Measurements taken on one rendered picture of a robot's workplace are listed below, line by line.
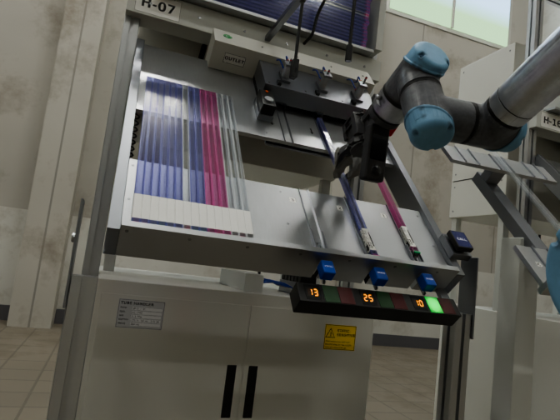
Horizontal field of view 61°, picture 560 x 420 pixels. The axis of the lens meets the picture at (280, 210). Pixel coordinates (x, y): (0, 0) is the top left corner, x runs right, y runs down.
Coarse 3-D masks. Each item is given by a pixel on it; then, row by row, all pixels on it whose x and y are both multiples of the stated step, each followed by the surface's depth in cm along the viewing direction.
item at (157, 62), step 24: (144, 48) 124; (144, 72) 115; (168, 72) 119; (192, 72) 124; (216, 72) 128; (240, 96) 123; (240, 120) 114; (288, 120) 123; (312, 120) 127; (336, 120) 132; (288, 144) 115; (312, 144) 118; (336, 144) 122
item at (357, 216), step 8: (320, 120) 126; (320, 128) 124; (328, 136) 121; (328, 144) 118; (328, 152) 117; (344, 176) 109; (344, 184) 106; (344, 192) 106; (352, 200) 103; (352, 208) 101; (360, 216) 99; (360, 224) 97
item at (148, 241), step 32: (128, 224) 74; (128, 256) 78; (160, 256) 80; (192, 256) 81; (224, 256) 82; (256, 256) 83; (288, 256) 85; (320, 256) 86; (352, 256) 87; (416, 288) 98
